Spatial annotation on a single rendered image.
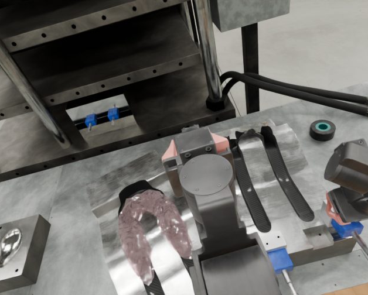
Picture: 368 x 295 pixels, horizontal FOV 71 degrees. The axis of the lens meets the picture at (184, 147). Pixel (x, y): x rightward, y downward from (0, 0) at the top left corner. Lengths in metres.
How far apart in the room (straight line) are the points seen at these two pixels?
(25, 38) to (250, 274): 1.07
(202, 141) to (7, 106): 1.14
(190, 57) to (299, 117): 0.50
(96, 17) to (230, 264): 0.96
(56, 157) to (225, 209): 1.15
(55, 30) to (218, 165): 0.94
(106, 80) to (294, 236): 0.91
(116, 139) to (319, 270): 0.93
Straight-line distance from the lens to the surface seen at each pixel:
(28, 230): 0.99
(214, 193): 0.25
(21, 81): 1.21
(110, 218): 0.84
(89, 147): 1.28
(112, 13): 1.08
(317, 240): 0.73
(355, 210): 0.59
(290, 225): 0.71
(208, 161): 0.28
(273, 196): 0.75
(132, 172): 0.87
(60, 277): 0.93
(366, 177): 0.49
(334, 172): 0.48
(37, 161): 1.40
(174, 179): 0.39
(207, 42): 1.07
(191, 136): 0.31
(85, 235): 0.95
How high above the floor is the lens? 1.51
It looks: 43 degrees down
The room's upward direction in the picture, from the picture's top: 17 degrees counter-clockwise
